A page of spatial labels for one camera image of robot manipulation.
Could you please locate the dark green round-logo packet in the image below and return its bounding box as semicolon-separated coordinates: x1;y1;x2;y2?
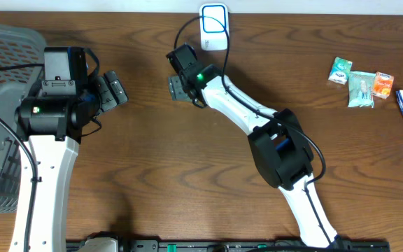
168;76;192;102

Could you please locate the green white tissue pack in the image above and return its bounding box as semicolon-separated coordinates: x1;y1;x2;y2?
328;57;353;85

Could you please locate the teal candy pouch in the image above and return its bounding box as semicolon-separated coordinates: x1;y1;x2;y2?
348;71;376;108

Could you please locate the small orange white packet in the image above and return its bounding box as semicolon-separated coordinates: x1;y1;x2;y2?
373;72;394;99

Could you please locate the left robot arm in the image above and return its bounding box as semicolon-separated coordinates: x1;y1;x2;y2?
9;47;129;251

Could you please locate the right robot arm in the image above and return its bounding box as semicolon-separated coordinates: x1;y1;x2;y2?
166;44;337;249

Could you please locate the white barcode scanner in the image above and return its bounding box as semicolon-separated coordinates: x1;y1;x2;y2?
199;3;229;51

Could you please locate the grey plastic shopping basket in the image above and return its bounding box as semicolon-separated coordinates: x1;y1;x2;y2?
0;24;46;214

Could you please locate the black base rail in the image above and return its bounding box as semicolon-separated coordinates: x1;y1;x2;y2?
66;239;391;252

